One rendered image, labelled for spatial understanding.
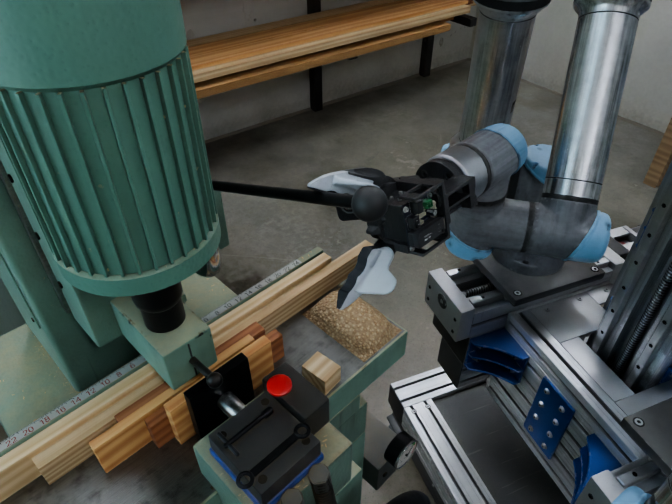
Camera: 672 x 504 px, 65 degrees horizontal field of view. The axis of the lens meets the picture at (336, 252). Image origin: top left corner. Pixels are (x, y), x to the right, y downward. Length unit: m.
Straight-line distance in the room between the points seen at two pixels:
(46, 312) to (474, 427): 1.16
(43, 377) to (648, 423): 0.98
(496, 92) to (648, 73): 2.97
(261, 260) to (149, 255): 1.85
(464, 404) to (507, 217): 0.95
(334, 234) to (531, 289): 1.52
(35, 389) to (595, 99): 0.97
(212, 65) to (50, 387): 1.96
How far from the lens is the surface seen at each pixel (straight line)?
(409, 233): 0.59
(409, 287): 2.24
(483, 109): 0.95
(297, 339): 0.84
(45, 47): 0.45
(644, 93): 3.90
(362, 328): 0.82
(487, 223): 0.77
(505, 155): 0.73
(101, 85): 0.46
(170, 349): 0.68
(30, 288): 0.83
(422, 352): 2.01
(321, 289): 0.90
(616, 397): 1.11
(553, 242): 0.79
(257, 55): 2.81
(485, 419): 1.63
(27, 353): 1.10
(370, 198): 0.48
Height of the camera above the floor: 1.54
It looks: 40 degrees down
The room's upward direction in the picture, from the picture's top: straight up
